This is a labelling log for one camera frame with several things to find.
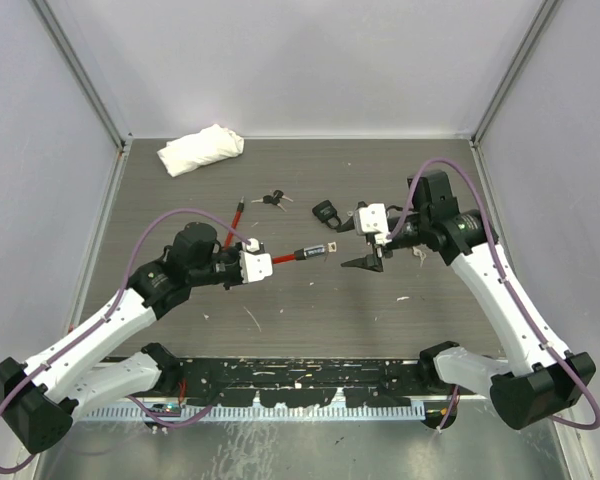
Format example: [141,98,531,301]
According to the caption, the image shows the black padlock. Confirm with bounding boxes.
[312,200,342,230]

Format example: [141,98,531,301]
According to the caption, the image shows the red cable lock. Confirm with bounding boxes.
[231,197,332,265]

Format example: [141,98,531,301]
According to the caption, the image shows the black-headed key bunch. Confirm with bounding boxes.
[252,189,294,211]

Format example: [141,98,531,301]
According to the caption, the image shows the white cloth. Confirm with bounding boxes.
[157,124,245,178]

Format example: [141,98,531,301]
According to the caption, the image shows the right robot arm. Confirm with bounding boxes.
[336,170,596,430]

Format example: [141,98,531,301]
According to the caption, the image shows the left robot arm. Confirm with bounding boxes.
[0,222,272,455]

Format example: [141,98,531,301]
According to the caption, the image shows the small silver keys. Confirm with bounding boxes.
[411,247,427,266]

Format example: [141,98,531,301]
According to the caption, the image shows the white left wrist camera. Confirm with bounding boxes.
[239,238,273,284]

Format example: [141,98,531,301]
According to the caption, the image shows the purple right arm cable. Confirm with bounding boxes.
[384,157,600,430]

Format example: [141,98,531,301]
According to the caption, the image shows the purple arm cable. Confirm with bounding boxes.
[0,208,254,474]
[384,157,600,430]

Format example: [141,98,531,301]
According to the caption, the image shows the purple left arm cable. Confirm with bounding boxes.
[0,208,254,474]

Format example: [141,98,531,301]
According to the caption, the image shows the blue slotted cable duct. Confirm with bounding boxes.
[83,401,426,422]

